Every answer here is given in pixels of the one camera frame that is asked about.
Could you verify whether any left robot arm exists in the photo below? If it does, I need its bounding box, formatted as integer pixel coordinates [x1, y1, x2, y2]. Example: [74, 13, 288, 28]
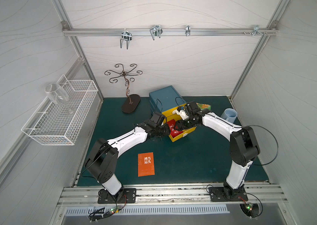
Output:
[84, 112, 170, 200]

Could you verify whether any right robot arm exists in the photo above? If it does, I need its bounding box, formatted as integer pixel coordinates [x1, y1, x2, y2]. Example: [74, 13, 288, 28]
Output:
[173, 101, 260, 200]

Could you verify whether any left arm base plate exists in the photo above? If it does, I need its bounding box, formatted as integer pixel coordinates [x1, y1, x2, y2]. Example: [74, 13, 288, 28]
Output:
[97, 188, 137, 204]

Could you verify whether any small metal clip hook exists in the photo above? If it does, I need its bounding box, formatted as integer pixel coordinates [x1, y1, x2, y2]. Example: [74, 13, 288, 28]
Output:
[185, 25, 191, 37]

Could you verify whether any double metal hook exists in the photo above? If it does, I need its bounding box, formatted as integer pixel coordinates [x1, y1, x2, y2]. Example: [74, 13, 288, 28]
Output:
[120, 31, 132, 49]

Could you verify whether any white wire basket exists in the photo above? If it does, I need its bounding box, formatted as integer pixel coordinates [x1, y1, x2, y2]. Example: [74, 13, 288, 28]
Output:
[21, 75, 98, 146]

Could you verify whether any white vent strip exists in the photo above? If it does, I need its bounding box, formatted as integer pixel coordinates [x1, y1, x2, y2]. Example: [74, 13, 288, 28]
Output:
[64, 204, 230, 217]

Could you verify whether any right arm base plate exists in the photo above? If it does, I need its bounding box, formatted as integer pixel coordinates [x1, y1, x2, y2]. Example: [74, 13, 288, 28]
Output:
[206, 186, 248, 202]

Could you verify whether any horizontal aluminium rail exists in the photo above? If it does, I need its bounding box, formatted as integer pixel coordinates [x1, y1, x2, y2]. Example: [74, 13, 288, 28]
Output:
[63, 27, 279, 37]

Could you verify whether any wire metal hook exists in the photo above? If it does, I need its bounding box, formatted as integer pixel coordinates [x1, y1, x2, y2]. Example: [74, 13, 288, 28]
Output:
[149, 25, 163, 40]

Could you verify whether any brown metal jewelry stand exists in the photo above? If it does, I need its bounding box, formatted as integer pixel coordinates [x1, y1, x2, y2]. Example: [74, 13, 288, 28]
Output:
[104, 63, 143, 114]

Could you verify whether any clear wine glass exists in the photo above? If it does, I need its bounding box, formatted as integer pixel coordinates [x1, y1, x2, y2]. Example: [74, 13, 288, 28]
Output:
[44, 83, 74, 114]

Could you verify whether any green snack packet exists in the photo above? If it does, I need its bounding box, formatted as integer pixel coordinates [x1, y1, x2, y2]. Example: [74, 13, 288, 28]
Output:
[197, 103, 212, 110]

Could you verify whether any orange postcard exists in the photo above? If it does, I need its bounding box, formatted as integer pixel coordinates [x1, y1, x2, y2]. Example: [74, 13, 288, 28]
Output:
[138, 152, 155, 177]

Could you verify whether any teal drawer cabinet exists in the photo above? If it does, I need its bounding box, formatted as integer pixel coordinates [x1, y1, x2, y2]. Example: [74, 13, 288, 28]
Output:
[149, 85, 186, 114]

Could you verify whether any red postcard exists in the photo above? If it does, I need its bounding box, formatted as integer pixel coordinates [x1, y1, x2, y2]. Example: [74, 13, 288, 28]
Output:
[167, 120, 183, 138]

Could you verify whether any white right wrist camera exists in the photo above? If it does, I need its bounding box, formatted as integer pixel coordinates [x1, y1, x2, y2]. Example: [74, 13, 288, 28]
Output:
[172, 106, 189, 121]

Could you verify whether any light blue mug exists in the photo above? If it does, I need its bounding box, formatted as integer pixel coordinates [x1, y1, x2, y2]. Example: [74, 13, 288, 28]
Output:
[220, 108, 238, 123]

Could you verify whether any round black led puck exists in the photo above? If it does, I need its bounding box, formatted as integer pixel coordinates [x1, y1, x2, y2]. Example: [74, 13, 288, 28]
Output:
[240, 203, 261, 218]

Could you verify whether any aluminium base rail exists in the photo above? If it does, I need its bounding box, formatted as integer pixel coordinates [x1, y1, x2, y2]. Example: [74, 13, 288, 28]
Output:
[57, 182, 288, 206]

